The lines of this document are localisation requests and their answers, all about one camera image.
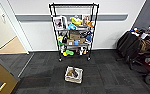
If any large cardboard box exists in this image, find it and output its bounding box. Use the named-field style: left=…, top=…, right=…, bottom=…
left=69, top=31, right=82, bottom=41

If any green and yellow toy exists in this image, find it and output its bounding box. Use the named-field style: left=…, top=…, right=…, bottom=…
left=62, top=49, right=75, bottom=57

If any light blue plush toy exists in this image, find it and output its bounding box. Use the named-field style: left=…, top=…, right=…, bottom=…
left=67, top=23, right=77, bottom=31

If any black wire shelf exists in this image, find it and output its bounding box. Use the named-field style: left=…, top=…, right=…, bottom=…
left=48, top=2, right=100, bottom=63

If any yellow wooden door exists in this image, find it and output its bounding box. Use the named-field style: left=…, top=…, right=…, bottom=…
left=0, top=49, right=19, bottom=94

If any orange white black toy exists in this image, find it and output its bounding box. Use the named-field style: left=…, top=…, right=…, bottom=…
left=78, top=47, right=88, bottom=56

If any dark blue shark plush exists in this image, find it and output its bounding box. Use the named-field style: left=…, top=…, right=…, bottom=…
left=85, top=34, right=93, bottom=43

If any box with portrait print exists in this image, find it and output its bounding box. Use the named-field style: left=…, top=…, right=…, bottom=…
left=82, top=14, right=91, bottom=24

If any thin white box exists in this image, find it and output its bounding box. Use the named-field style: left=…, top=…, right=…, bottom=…
left=62, top=14, right=69, bottom=29

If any flat dark grey box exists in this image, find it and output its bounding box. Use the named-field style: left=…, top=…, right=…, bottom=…
left=75, top=25, right=92, bottom=32

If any blue cup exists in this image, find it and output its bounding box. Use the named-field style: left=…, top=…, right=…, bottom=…
left=74, top=40, right=80, bottom=46

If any small cardboard box white label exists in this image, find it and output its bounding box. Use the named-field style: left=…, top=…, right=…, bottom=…
left=66, top=39, right=75, bottom=47

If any pale basket with dark spots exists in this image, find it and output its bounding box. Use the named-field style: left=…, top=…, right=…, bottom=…
left=64, top=65, right=85, bottom=84

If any yellow plush toy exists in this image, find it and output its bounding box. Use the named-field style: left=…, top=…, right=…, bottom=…
left=70, top=16, right=83, bottom=26

